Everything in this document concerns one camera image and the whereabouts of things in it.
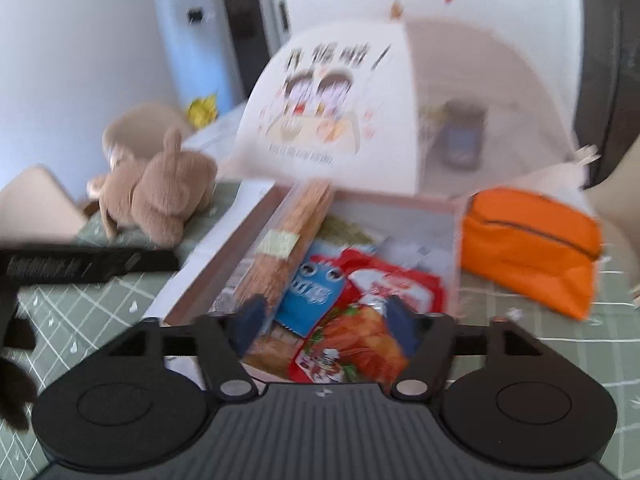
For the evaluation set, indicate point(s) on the brown plush bunny toy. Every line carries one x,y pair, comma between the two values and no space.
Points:
160,195

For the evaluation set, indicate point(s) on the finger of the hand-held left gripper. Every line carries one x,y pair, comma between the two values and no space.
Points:
157,261

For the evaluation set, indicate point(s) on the cartoon print mesh food cover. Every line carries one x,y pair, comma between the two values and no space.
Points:
350,170

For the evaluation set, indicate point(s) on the pink cardboard box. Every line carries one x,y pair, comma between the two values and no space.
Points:
222,260

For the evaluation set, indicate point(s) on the black wall switch panel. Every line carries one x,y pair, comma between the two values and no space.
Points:
195,15

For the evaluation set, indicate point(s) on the orange zip pouch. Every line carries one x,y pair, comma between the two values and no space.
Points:
525,245

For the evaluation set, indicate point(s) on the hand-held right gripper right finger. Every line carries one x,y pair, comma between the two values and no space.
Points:
402,325

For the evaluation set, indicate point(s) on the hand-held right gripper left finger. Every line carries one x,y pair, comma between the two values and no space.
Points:
250,325

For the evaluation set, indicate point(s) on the yellow crumpled item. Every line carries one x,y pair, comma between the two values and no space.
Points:
202,110

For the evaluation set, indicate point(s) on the dark glass display cabinet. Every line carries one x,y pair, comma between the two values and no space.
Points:
610,60

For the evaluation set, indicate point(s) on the red square snack packet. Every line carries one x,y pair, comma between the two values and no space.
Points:
395,280

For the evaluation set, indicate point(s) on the red chicken feet packet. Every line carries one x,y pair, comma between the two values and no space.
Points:
350,345

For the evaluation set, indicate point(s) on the long sausage bread packet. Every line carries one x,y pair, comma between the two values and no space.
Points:
290,240

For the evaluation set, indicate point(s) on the dark jar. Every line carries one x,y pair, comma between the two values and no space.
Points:
462,140

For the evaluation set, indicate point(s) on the beige dining chair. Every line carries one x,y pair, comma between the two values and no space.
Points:
35,200
145,125
622,195

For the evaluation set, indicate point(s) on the clear orange cracker packet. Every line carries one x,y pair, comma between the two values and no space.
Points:
272,352

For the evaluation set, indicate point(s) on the dark tall cabinet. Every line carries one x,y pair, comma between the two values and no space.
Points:
245,10

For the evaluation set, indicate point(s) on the blue snack packet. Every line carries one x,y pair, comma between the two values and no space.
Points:
310,290

